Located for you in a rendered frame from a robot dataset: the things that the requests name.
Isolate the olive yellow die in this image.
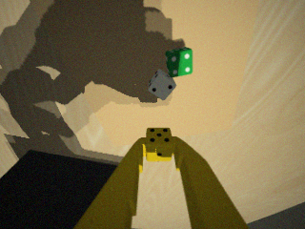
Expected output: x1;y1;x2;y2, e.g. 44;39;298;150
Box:
146;128;173;161

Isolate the grey die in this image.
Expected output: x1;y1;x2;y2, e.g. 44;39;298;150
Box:
148;69;176;100

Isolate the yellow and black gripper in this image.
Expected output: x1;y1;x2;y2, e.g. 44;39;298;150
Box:
73;136;250;229

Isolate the tan flat mat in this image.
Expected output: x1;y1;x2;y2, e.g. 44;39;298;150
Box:
30;0;259;147

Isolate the green die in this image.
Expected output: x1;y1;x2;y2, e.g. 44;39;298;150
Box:
165;47;193;78

